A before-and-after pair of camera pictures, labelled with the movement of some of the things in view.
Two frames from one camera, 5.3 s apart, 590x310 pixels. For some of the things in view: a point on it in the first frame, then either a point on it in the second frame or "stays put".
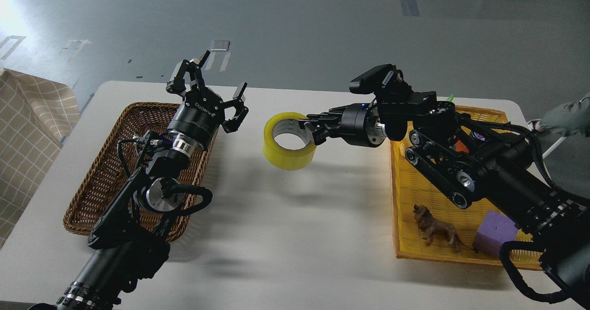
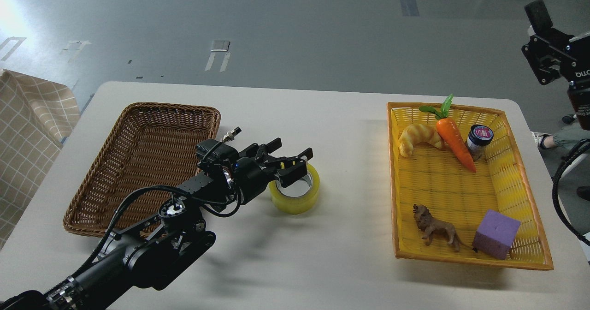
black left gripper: [197, 121] → [251, 175]
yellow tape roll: [287, 122] → [303, 204]
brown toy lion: [431, 227] stays put
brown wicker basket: [101, 183] stays put
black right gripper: [356, 124] → [549, 50]
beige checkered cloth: [37, 115] stays put
